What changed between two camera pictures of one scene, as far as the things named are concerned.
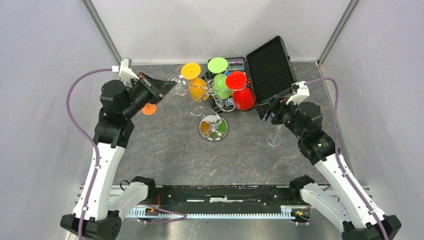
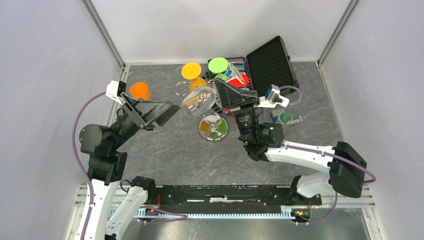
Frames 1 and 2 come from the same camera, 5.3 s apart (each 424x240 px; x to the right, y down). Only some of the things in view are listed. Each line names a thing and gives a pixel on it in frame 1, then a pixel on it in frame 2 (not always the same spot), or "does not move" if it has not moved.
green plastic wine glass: (219, 66) does not move
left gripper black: (157, 89) to (145, 111)
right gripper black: (276, 105) to (233, 98)
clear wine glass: (182, 86) to (200, 100)
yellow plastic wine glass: (198, 89) does not move
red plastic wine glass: (236, 80) does not move
